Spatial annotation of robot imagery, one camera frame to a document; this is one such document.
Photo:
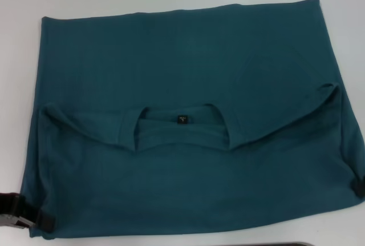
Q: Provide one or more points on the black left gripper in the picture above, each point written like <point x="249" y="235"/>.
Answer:
<point x="15" y="210"/>

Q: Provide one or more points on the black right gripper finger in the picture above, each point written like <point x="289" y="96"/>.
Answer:
<point x="360" y="186"/>

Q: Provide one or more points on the teal t-shirt with FREE print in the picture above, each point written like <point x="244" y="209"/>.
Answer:
<point x="171" y="72"/>

